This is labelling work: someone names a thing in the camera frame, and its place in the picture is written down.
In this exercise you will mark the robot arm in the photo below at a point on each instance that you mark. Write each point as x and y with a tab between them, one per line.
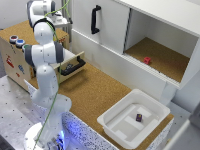
46	83

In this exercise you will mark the pink block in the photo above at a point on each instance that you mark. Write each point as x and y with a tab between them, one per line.
147	60

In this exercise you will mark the wooden drawer box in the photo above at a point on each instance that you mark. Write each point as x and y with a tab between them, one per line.
16	63

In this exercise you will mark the wooden drawer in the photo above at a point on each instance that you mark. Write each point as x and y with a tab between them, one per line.
74	55

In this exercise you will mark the red button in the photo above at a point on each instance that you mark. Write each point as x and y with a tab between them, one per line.
13	38

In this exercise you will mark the blue button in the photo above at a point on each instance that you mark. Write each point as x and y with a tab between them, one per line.
20	42

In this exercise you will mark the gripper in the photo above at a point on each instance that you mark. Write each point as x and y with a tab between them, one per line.
62	20

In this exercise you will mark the white cabinet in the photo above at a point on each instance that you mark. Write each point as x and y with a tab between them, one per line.
160	20

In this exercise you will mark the green button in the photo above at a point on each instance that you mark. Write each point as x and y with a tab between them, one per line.
24	46

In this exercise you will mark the white sliding door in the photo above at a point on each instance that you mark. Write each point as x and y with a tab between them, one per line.
111	23

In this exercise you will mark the white plastic box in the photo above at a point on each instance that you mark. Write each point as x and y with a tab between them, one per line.
133	130

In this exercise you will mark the purple block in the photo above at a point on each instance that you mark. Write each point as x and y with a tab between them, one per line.
139	117

